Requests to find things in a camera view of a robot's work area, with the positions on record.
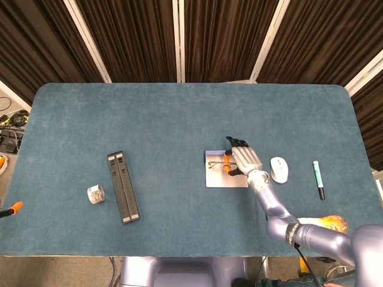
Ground black folded laptop stand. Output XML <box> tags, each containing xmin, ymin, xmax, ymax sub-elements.
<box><xmin>107</xmin><ymin>150</ymin><xmax>141</xmax><ymax>225</ymax></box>

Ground clear jar of staples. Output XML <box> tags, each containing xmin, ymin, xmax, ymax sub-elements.
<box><xmin>87</xmin><ymin>184</ymin><xmax>107</xmax><ymax>206</ymax></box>

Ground white and blue case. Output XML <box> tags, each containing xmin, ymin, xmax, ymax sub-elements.
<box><xmin>205</xmin><ymin>150</ymin><xmax>250</xmax><ymax>188</ymax></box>

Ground black floor power box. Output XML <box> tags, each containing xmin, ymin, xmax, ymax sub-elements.
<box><xmin>0</xmin><ymin>130</ymin><xmax>24</xmax><ymax>155</ymax></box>

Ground white screen frame post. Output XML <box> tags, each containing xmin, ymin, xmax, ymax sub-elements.
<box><xmin>249</xmin><ymin>0</ymin><xmax>288</xmax><ymax>84</ymax></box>
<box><xmin>344</xmin><ymin>49</ymin><xmax>383</xmax><ymax>97</ymax></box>
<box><xmin>0</xmin><ymin>80</ymin><xmax>32</xmax><ymax>114</ymax></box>
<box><xmin>172</xmin><ymin>0</ymin><xmax>186</xmax><ymax>84</ymax></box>
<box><xmin>63</xmin><ymin>0</ymin><xmax>113</xmax><ymax>84</ymax></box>

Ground blue felt table mat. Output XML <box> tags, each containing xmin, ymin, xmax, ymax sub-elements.
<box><xmin>0</xmin><ymin>83</ymin><xmax>383</xmax><ymax>258</ymax></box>

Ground purple robot torso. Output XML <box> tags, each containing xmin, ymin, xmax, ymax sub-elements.
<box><xmin>118</xmin><ymin>256</ymin><xmax>249</xmax><ymax>287</ymax></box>

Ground orange drink bottle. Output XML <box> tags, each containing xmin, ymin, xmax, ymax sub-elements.
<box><xmin>297</xmin><ymin>215</ymin><xmax>349</xmax><ymax>236</ymax></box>

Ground brown curtain panel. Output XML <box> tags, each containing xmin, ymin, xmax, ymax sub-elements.
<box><xmin>76</xmin><ymin>0</ymin><xmax>180</xmax><ymax>84</ymax></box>
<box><xmin>259</xmin><ymin>0</ymin><xmax>383</xmax><ymax>88</ymax></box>
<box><xmin>183</xmin><ymin>0</ymin><xmax>281</xmax><ymax>84</ymax></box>
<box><xmin>0</xmin><ymin>0</ymin><xmax>104</xmax><ymax>105</ymax></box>

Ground white computer mouse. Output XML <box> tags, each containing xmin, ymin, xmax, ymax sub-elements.
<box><xmin>270</xmin><ymin>157</ymin><xmax>290</xmax><ymax>184</ymax></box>

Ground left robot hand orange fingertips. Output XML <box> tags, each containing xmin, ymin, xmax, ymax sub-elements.
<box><xmin>0</xmin><ymin>201</ymin><xmax>24</xmax><ymax>219</ymax></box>

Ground green marker pen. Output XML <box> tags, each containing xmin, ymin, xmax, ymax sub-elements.
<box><xmin>312</xmin><ymin>160</ymin><xmax>326</xmax><ymax>200</ymax></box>

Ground white coiled cable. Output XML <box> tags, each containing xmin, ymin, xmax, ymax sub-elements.
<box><xmin>0</xmin><ymin>154</ymin><xmax>10</xmax><ymax>176</ymax></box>

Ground black floor cable bundle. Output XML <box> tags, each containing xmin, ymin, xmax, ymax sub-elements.
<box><xmin>0</xmin><ymin>109</ymin><xmax>31</xmax><ymax>129</ymax></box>

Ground eyeglasses with orange tips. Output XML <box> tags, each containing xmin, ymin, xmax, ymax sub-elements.
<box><xmin>207</xmin><ymin>160</ymin><xmax>237</xmax><ymax>170</ymax></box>

